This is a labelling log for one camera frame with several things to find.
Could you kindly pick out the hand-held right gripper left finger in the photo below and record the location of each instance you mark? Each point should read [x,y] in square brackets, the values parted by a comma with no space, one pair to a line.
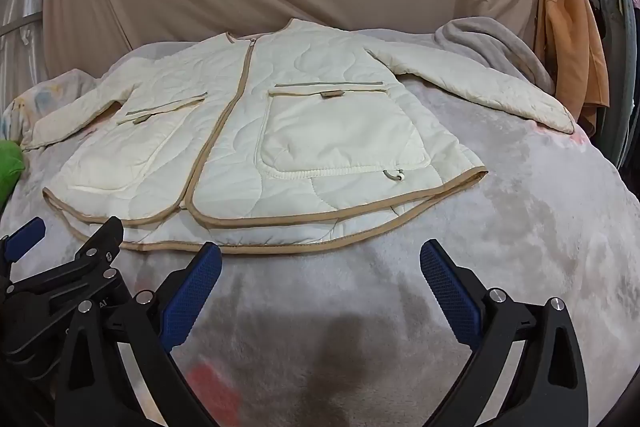
[192,297]

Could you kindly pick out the rack of hanging clothes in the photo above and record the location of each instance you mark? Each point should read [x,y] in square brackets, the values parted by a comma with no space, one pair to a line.
[617,32]

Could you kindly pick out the grey floral bedsheet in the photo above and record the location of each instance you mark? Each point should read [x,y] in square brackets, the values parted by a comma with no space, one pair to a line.
[525,232]

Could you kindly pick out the cream quilted jacket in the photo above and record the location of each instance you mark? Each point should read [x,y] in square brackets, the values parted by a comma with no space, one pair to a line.
[300,132]

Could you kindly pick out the grey fleece cloth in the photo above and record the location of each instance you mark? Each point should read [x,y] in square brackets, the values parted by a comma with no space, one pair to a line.
[480,37]

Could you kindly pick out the printed pale quilt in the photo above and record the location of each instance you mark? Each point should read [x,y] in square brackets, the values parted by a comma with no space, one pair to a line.
[55,89]

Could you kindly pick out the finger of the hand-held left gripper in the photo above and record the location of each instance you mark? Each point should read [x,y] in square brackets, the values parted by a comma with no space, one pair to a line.
[22,234]
[95,257]

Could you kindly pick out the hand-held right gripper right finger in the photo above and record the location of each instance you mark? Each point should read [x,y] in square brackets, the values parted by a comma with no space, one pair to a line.
[450,297]

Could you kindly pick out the orange hanging garment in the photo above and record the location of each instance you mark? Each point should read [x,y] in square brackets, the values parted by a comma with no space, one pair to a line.
[570,32]

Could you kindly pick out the green cloth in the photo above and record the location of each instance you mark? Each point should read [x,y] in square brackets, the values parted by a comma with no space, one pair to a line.
[10,167]

